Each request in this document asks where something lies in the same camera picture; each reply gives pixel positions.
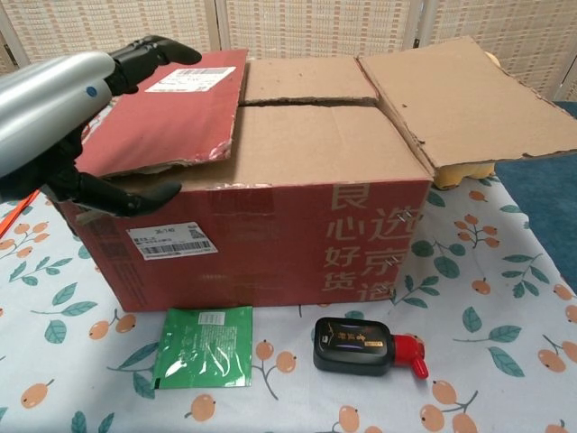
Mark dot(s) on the green foil sachet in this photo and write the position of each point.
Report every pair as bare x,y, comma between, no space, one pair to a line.
203,347

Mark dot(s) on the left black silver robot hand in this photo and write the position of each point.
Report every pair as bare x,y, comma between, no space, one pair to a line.
40,108

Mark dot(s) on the red cardboard shipping box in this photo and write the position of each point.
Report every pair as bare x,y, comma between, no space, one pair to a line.
279,234

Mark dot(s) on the black ink bottle red cap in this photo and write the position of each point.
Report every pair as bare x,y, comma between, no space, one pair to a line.
351,347

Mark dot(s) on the woven rattan folding screen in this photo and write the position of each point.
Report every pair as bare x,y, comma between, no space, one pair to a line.
315,22

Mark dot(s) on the yellow plush duck toy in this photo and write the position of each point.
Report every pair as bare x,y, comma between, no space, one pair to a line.
460,173

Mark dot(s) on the floral pattern tablecloth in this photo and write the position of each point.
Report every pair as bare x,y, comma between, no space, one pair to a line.
496,293

